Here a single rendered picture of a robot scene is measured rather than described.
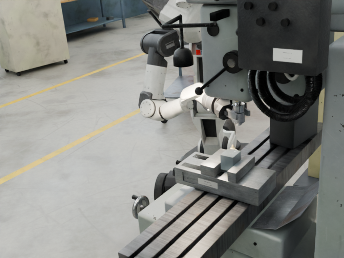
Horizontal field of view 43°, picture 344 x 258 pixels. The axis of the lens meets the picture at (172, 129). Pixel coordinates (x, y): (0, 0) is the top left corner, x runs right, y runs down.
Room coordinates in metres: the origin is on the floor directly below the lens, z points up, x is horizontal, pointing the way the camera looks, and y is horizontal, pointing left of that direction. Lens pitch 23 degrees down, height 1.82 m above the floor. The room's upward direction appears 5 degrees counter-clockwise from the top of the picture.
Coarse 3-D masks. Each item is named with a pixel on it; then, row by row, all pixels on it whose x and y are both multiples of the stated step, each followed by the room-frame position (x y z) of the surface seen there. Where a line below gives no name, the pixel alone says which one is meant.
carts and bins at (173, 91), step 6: (186, 42) 4.50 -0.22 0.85; (180, 72) 5.18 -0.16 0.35; (180, 78) 5.06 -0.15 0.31; (186, 78) 5.04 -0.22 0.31; (192, 78) 5.02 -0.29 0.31; (174, 84) 4.84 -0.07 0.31; (180, 84) 4.82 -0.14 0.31; (186, 84) 4.80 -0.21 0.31; (192, 84) 4.61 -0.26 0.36; (168, 90) 4.65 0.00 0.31; (174, 90) 4.63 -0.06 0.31; (180, 90) 4.61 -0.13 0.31; (168, 96) 4.44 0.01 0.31; (174, 96) 4.42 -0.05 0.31
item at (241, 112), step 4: (232, 108) 1.47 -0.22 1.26; (244, 108) 1.47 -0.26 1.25; (236, 112) 1.46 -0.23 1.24; (240, 112) 1.46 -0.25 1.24; (244, 112) 1.47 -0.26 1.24; (240, 116) 1.46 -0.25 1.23; (244, 116) 1.47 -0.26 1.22; (232, 120) 1.47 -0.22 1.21; (236, 120) 1.46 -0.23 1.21; (240, 120) 1.46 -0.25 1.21; (244, 120) 1.47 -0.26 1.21
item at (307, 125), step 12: (312, 108) 1.80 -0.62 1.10; (276, 120) 1.75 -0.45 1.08; (300, 120) 1.73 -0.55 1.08; (312, 120) 1.81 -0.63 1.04; (276, 132) 1.75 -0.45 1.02; (288, 132) 1.71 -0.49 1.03; (300, 132) 1.73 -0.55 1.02; (312, 132) 1.81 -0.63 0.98; (276, 144) 1.75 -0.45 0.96; (288, 144) 1.71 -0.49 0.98
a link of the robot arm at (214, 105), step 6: (210, 102) 1.56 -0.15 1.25; (216, 102) 1.54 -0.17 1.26; (222, 102) 1.53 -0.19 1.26; (228, 102) 1.52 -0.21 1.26; (246, 102) 1.54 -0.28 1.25; (210, 108) 1.56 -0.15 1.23; (216, 108) 1.53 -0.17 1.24; (222, 108) 1.49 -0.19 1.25; (246, 108) 1.54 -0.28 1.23; (216, 114) 1.50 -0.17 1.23; (222, 114) 1.49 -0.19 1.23
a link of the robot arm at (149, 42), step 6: (150, 36) 1.92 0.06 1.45; (156, 36) 1.89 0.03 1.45; (144, 42) 1.93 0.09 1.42; (150, 42) 1.89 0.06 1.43; (156, 42) 1.86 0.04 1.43; (144, 48) 1.93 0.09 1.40; (150, 48) 1.88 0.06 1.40; (156, 48) 1.85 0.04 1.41; (150, 54) 1.87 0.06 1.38; (156, 54) 1.85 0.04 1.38; (150, 60) 1.86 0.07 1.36; (156, 60) 1.85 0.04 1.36; (162, 60) 1.85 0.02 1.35; (162, 66) 1.85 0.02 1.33
